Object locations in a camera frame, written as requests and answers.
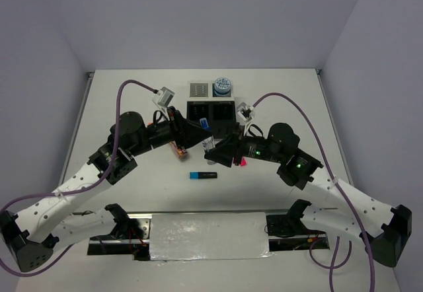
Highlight pink capped tube of clips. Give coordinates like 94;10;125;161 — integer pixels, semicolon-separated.
169;141;189;161

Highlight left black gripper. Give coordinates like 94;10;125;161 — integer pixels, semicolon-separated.
130;106;212;157

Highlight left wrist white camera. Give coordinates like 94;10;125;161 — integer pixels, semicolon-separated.
152;87;174;110

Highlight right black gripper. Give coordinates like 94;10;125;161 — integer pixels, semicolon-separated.
204;122;284;167

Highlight black two-slot organizer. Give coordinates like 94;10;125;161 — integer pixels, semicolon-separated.
186;100;236;139

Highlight wrist white camera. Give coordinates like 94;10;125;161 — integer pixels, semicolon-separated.
152;87;174;110
236;102;254;123

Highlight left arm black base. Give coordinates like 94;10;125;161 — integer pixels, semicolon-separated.
87;218;151;262

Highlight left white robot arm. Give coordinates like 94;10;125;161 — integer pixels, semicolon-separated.
1;107;212;277

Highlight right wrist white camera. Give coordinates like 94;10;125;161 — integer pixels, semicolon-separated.
236;102;254;123

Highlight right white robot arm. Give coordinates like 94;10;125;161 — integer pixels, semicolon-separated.
204;123;412;268

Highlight white two-slot organizer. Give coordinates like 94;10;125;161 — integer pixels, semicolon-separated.
188;81;234;101

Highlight blue capped black highlighter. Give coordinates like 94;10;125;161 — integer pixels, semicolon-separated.
189;172;217;180

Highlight silver tape sheet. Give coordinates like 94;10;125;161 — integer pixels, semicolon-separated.
149;212;271;261

